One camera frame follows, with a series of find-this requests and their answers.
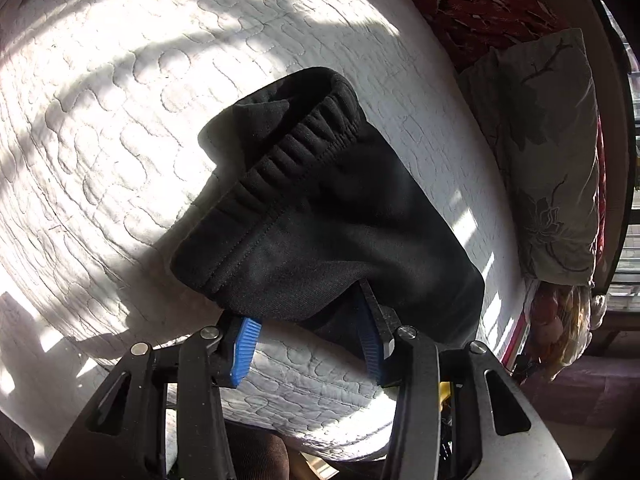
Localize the brown knee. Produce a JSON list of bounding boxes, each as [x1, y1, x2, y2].
[[226, 422, 297, 480]]

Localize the white quilted mattress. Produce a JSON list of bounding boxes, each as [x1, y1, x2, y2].
[[1, 0, 525, 460]]

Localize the black pants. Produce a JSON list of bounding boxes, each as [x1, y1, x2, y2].
[[170, 67, 485, 347]]

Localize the grey floral pillow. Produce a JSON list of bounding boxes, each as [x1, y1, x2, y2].
[[458, 28, 600, 286]]

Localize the red floral quilt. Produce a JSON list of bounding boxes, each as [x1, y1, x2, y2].
[[411, 0, 604, 262]]

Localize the window with bars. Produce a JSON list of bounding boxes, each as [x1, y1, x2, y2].
[[600, 0, 639, 314]]

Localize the stuffed toy in plastic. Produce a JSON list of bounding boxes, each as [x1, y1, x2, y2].
[[525, 282, 606, 382]]

